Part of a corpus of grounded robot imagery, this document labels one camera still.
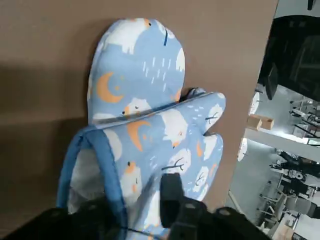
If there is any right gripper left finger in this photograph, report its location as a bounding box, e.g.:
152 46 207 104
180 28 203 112
0 197 120 240

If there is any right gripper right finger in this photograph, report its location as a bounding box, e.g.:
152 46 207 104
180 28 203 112
159 172 274 240

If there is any brown cardboard box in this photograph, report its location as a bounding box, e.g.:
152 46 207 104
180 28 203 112
246 114 275 131

